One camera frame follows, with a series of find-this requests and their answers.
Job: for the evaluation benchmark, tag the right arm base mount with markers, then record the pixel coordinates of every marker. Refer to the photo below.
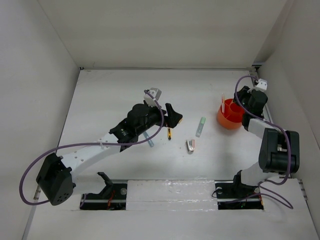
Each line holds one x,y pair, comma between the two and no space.
234,195

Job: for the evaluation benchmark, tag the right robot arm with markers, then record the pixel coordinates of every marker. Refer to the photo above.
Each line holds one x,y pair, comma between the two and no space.
279,152

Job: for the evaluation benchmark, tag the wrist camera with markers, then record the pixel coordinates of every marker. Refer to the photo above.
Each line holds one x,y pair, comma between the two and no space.
260,85
152,95

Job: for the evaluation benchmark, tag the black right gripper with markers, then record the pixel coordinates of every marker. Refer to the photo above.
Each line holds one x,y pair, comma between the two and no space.
243,92

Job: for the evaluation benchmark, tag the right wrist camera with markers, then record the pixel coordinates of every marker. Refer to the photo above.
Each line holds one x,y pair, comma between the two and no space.
260,85

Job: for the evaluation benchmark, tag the small pink white stapler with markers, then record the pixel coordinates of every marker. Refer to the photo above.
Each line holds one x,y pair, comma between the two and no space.
190,144

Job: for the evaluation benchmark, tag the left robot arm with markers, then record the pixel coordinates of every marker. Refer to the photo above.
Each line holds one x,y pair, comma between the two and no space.
57,176

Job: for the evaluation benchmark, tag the green thick highlighter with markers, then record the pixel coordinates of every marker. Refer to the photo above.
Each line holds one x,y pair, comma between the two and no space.
200,127

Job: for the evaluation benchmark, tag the orange round container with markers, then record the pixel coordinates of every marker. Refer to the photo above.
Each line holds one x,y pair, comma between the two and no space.
231,118

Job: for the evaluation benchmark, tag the blue mechanical pencil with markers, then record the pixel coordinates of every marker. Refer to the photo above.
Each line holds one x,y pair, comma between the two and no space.
148,138

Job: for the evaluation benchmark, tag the yellow utility knife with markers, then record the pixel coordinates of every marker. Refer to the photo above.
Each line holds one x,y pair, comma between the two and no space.
169,133

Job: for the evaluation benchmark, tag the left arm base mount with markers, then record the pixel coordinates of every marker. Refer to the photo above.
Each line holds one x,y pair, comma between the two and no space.
113,196

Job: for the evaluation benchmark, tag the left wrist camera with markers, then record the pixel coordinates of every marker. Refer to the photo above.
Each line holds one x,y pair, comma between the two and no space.
152,95

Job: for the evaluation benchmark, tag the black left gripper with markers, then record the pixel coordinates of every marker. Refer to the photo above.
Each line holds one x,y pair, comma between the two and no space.
173,117

